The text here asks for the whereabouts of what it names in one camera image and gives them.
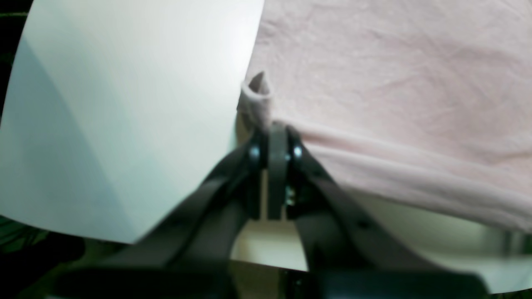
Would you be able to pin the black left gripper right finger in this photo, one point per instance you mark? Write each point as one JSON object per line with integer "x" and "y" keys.
{"x": 349, "y": 254}

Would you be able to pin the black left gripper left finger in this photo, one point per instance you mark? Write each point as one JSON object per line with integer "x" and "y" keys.
{"x": 186, "y": 255}

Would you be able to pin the mauve t-shirt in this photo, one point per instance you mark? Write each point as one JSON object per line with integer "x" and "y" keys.
{"x": 421, "y": 102}

